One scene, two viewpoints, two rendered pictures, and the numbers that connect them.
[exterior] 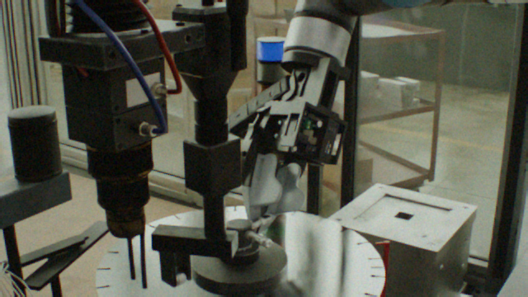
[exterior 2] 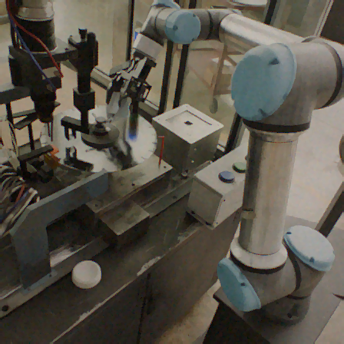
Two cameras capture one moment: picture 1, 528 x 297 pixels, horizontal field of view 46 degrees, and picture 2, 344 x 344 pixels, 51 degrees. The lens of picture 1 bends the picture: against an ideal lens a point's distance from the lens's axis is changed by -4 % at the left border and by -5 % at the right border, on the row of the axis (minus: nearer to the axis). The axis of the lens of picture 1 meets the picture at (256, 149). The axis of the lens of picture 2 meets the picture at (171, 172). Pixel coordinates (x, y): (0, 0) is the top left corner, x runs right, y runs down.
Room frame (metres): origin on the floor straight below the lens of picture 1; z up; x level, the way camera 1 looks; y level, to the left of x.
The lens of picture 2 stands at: (-0.19, -0.21, 1.56)
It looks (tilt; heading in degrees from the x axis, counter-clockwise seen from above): 40 degrees down; 1
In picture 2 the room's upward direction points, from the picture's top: 10 degrees clockwise
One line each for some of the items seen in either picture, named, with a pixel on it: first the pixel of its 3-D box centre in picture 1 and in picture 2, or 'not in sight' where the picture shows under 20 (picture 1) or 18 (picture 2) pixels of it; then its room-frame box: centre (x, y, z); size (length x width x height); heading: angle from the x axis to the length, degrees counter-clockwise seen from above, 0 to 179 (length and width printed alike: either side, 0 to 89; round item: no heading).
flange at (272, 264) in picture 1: (239, 255); (100, 130); (0.65, 0.02, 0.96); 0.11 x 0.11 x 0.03
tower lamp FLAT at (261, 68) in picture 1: (271, 70); not in sight; (0.95, -0.02, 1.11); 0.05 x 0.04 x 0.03; 54
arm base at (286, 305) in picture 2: not in sight; (285, 286); (0.37, -0.54, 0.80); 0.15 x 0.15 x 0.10
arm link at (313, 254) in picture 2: not in sight; (299, 259); (0.37, -0.53, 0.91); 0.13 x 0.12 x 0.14; 123
